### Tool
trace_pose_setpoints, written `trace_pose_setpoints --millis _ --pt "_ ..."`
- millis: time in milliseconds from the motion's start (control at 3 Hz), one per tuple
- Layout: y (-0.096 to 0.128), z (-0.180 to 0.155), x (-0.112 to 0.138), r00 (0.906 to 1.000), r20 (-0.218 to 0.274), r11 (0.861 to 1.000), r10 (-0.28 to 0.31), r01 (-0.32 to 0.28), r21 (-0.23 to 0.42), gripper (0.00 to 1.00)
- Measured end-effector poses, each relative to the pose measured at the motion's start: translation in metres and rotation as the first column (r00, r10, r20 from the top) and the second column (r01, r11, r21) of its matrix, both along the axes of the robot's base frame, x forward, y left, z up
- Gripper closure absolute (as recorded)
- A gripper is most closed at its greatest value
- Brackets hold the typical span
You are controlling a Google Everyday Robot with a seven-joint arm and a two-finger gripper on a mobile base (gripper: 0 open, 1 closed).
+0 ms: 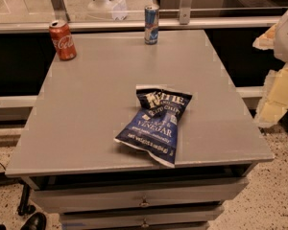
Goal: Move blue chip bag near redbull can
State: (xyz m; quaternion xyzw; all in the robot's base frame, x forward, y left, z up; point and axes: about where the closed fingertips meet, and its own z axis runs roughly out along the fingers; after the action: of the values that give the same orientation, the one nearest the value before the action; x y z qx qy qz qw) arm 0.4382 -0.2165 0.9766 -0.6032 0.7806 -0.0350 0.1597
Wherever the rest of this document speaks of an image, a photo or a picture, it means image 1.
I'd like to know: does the grey drawer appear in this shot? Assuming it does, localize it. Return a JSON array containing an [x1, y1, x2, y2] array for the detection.
[[60, 205, 224, 230], [32, 177, 249, 213]]

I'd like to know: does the blue redbull can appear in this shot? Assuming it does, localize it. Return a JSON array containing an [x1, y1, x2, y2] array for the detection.
[[144, 5, 159, 45]]

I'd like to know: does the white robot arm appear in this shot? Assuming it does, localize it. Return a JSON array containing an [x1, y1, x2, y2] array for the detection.
[[252, 10, 288, 127]]

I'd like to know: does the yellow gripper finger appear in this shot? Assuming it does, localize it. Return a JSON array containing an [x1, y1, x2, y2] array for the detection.
[[252, 25, 276, 50], [254, 63, 288, 128]]

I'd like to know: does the black shoe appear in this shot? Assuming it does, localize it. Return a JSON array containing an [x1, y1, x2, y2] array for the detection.
[[20, 213, 47, 230]]

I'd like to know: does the lower grey drawer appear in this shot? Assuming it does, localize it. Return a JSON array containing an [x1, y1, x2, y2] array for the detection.
[[60, 205, 224, 230]]

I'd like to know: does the blue kettle chip bag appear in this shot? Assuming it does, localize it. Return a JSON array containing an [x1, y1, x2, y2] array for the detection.
[[114, 85, 192, 168]]

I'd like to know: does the white pedestal base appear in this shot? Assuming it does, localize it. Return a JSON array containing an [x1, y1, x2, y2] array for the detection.
[[86, 0, 128, 21]]

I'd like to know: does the upper grey drawer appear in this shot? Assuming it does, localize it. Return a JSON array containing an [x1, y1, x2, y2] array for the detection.
[[32, 177, 249, 213]]

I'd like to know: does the red coca-cola can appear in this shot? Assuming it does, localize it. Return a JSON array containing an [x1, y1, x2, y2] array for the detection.
[[49, 19, 77, 60]]

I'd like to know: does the black caster leg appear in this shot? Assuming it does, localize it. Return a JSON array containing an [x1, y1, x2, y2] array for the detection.
[[17, 183, 36, 216]]

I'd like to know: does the metal railing frame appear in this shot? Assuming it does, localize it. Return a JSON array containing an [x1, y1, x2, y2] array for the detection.
[[0, 0, 288, 33]]

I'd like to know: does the grey drawer cabinet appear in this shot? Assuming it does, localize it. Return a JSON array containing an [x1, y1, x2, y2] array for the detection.
[[6, 30, 273, 230]]

